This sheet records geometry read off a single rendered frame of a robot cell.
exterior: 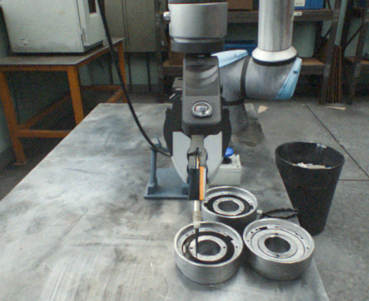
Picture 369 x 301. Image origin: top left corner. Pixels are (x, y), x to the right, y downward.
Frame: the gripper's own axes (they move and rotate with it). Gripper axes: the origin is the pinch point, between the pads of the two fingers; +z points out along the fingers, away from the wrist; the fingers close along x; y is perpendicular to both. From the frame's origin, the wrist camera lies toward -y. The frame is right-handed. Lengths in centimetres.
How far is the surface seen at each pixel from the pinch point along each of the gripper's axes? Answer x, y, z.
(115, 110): 32, 75, 13
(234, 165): -7.6, 21.2, 8.7
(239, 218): -7.0, 2.9, 9.4
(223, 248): -4.1, -3.5, 10.3
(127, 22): 90, 380, 4
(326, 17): -125, 342, 1
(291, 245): -14.5, -2.7, 10.2
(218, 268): -3.1, -8.7, 9.5
